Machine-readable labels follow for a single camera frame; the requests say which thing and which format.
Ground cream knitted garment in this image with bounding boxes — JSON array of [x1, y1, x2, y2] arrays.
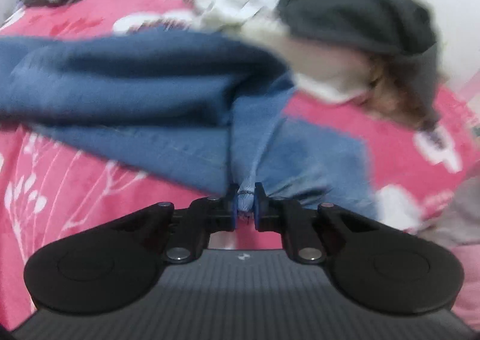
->
[[238, 18, 370, 104]]

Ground blue denim jeans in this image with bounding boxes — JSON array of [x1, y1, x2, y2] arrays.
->
[[1, 29, 377, 218]]

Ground brown patterned garment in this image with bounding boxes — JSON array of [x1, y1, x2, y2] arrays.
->
[[356, 56, 437, 131]]

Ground pink floral bed blanket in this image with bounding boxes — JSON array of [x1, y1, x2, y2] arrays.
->
[[1, 0, 479, 328]]

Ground dark grey garment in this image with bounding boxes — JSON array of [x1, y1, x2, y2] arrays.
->
[[277, 0, 439, 122]]

